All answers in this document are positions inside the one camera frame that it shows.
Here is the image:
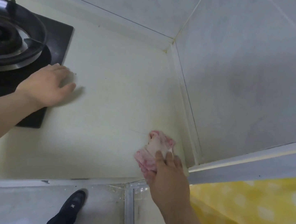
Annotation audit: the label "person's dark trousers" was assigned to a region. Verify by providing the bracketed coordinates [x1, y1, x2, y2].
[45, 210, 78, 224]

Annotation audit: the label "yellow dotted curtain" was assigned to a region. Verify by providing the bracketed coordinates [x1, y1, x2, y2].
[185, 162, 296, 224]

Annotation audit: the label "person's left hand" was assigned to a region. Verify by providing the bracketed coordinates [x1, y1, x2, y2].
[13, 58, 79, 112]

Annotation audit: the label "person's black left shoe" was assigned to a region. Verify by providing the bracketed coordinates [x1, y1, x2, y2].
[59, 187, 88, 220]

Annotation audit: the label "person's right hand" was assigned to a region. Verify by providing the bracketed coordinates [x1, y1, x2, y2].
[142, 148, 197, 211]

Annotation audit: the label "pink dish cloth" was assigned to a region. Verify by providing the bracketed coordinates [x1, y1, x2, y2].
[131, 127, 178, 186]

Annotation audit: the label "black round stove burner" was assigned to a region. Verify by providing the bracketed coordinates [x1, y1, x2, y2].
[0, 0, 52, 79]

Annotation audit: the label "black glass gas stove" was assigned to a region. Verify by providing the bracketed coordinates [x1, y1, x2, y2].
[0, 0, 77, 132]

